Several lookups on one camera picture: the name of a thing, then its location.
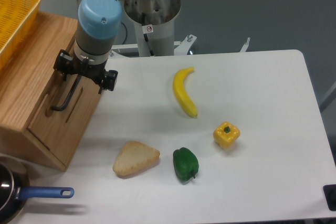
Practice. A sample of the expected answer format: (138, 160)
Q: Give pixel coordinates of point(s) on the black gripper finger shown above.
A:
(107, 80)
(64, 63)

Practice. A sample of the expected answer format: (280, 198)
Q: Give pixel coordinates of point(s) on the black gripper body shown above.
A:
(89, 69)

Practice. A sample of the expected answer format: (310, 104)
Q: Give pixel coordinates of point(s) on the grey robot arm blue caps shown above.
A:
(98, 24)

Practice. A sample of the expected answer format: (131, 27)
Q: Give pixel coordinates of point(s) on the wooden drawer cabinet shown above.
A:
(24, 82)

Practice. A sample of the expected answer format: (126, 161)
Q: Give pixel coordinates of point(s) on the yellow banana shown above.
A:
(180, 93)

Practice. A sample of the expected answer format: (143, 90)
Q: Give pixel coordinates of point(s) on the yellow plastic basket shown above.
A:
(17, 17)

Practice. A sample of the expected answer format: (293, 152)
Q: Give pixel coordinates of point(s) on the triangular bread slice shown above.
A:
(134, 157)

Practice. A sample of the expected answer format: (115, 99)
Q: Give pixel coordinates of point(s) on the green bell pepper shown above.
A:
(186, 165)

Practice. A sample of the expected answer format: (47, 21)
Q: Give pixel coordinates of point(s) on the yellow bell pepper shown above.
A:
(226, 134)

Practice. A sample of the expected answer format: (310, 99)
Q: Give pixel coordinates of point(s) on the black object at table edge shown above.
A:
(330, 192)

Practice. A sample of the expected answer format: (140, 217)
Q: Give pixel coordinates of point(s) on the white metal base frame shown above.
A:
(131, 50)

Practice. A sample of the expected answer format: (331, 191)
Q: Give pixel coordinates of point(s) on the black pan blue handle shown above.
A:
(16, 189)

